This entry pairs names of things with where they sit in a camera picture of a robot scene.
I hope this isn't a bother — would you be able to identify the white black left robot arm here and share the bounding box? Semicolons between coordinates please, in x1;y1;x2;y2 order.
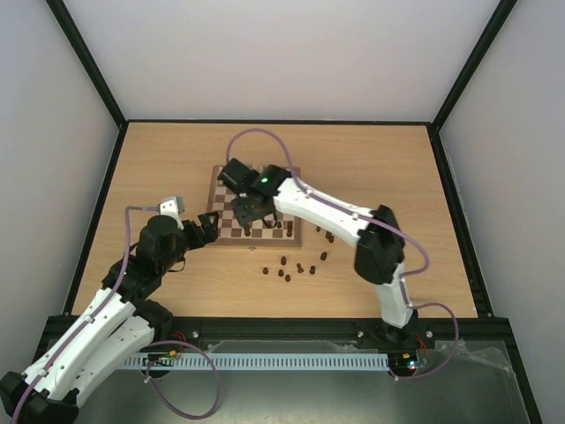
1;212;219;423

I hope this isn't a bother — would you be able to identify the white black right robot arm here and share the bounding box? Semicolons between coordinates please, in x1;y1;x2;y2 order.
218;159;417;346

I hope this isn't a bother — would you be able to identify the wooden chess board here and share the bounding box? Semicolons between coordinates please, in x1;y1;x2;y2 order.
207;164;302;249

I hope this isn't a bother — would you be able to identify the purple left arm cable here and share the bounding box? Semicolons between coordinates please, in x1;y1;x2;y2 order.
8;205;221;420

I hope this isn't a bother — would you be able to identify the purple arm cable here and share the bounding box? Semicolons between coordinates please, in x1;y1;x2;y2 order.
8;205;221;420
226;128;461;382

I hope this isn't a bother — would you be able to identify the black aluminium frame rail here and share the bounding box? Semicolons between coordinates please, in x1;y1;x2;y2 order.
34;315;516;359

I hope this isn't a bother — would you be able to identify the white slotted cable duct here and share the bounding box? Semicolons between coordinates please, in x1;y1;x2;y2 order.
117;352;389;372

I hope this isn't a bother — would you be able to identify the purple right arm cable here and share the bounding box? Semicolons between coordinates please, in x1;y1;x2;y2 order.
226;128;461;382

